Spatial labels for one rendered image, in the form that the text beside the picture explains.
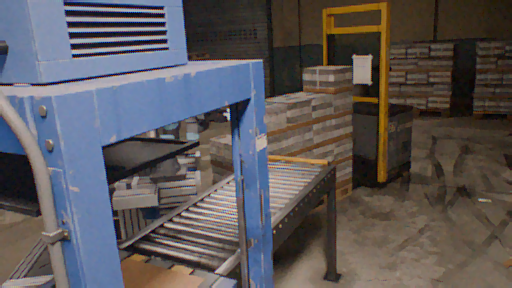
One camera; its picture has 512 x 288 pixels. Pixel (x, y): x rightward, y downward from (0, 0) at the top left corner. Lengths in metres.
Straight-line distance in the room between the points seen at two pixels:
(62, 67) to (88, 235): 0.34
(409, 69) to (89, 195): 7.59
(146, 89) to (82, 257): 0.31
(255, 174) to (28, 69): 0.63
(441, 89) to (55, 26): 7.51
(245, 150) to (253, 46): 9.66
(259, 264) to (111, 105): 0.76
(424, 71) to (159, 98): 7.40
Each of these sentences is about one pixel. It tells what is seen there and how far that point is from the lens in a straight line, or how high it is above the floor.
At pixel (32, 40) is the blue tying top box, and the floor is 1.63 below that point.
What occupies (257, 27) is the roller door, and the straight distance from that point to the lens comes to 10.73.
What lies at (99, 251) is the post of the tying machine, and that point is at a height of 1.28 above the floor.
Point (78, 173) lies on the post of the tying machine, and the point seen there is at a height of 1.42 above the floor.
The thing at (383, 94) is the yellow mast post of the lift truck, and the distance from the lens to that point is 4.16.
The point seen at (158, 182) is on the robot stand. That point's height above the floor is 0.76.
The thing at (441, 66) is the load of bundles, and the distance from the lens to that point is 8.00.
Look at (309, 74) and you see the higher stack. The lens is 3.99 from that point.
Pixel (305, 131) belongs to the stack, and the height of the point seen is 0.79.
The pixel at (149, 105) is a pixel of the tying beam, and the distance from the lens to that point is 0.79.
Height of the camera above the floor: 1.61
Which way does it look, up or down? 15 degrees down
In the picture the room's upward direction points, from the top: 3 degrees counter-clockwise
